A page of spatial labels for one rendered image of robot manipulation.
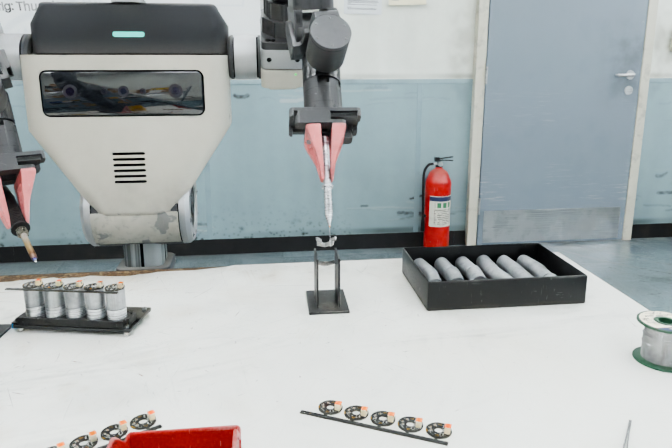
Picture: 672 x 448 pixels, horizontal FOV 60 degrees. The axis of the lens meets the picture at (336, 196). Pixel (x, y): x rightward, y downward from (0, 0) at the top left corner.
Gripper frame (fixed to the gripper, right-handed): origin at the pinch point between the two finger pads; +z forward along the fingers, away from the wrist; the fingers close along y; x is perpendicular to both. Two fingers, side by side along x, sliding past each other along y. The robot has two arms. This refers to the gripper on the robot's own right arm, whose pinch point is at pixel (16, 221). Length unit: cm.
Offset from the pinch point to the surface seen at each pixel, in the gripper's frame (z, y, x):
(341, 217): -18, 201, 177
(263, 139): -71, 164, 176
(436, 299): 29, 44, -30
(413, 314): 30, 41, -28
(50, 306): 13.8, 0.3, -6.3
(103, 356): 22.2, 3.0, -14.0
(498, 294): 31, 52, -34
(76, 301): 14.3, 2.9, -8.7
